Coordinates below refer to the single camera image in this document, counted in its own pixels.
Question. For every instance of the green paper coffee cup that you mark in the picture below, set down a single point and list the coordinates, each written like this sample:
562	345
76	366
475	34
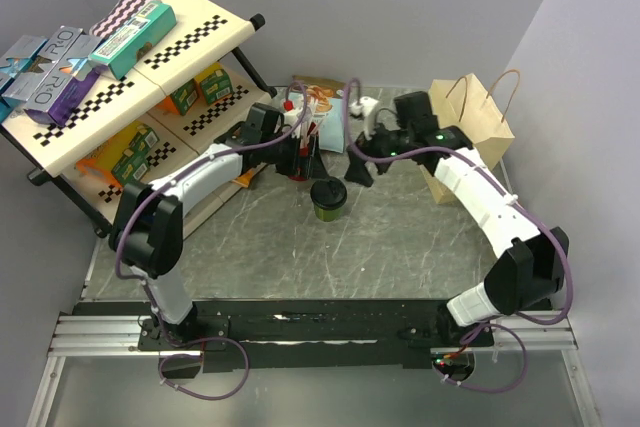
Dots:
327	213

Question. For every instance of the orange green large box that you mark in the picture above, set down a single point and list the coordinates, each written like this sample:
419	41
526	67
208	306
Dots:
121	158

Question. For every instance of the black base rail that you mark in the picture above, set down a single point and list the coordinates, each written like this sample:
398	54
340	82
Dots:
299	333

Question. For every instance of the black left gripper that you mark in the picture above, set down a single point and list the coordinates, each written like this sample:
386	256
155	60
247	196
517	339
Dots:
315	168

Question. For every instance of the black plastic cup lid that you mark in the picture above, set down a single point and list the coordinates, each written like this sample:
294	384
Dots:
329	193

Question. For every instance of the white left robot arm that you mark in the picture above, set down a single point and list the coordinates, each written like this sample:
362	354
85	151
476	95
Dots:
147	236

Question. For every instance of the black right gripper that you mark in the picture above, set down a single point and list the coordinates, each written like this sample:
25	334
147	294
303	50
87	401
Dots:
357	171

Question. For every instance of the red cup holder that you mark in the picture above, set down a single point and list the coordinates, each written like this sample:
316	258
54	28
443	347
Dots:
300	178

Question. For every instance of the brown paper bag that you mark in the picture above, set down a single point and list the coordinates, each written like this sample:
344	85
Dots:
466	103

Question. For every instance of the cream two-tier shelf rack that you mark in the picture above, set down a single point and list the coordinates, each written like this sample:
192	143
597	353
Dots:
205	32

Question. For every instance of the silver purple box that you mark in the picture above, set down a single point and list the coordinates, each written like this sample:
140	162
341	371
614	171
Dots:
57	78

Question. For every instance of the teal box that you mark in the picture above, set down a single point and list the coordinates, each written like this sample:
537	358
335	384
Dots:
119	53

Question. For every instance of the blue silver box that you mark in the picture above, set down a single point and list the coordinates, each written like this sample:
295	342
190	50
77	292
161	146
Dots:
18	58

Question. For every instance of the blue snack pouch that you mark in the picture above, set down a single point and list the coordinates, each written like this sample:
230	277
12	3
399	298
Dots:
326	95

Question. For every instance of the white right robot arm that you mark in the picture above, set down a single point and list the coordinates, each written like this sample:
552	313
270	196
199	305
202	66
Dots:
531	259

